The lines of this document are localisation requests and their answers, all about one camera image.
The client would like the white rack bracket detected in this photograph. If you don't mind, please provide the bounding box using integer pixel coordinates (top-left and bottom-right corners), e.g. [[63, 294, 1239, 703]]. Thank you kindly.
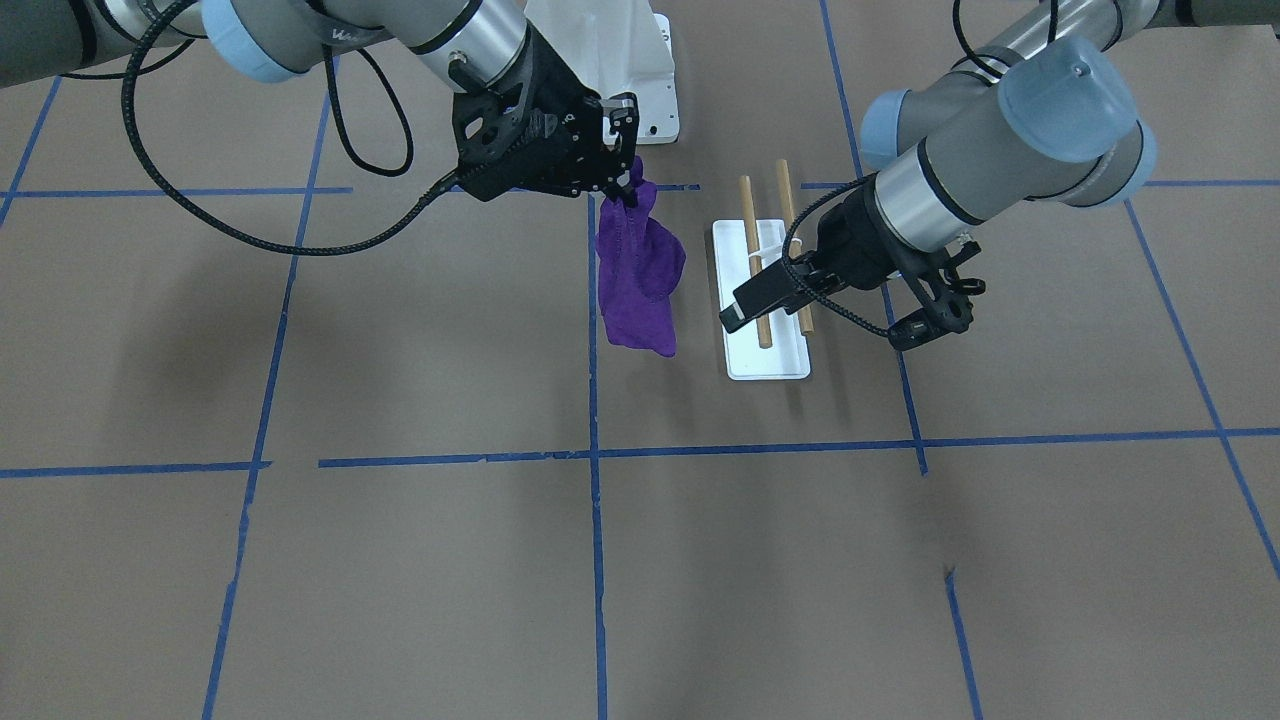
[[748, 238, 804, 273]]

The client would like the white towel rack base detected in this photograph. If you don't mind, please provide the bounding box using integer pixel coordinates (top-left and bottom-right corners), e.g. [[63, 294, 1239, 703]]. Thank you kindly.
[[710, 219, 812, 380]]

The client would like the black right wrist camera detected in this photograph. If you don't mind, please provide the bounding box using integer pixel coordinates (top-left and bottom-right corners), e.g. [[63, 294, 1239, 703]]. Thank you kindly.
[[451, 85, 564, 202]]

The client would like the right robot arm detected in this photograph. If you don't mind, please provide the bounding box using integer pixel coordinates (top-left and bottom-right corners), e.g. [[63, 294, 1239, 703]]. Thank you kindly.
[[1, 1, 640, 208]]

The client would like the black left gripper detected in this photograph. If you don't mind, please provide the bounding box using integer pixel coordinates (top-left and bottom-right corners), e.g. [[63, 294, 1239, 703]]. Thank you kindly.
[[719, 184, 905, 334]]

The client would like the purple towel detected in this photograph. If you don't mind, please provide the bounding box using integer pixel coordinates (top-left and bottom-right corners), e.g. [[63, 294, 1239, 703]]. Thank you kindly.
[[594, 158, 686, 357]]

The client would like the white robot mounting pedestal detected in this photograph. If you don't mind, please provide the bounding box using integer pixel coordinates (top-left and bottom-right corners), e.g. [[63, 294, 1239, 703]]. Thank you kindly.
[[524, 1, 681, 145]]

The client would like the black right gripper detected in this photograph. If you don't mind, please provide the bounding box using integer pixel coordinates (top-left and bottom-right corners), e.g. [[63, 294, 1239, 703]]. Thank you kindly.
[[452, 28, 643, 208]]

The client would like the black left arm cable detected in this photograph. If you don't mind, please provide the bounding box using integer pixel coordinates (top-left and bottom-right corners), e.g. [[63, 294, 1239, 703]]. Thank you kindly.
[[780, 181, 901, 341]]

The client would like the black braided cable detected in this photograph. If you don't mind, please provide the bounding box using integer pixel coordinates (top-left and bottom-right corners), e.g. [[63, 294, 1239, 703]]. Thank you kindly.
[[122, 0, 471, 258]]

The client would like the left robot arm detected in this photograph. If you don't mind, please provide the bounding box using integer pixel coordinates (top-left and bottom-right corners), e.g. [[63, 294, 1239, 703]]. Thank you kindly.
[[719, 1, 1277, 351]]

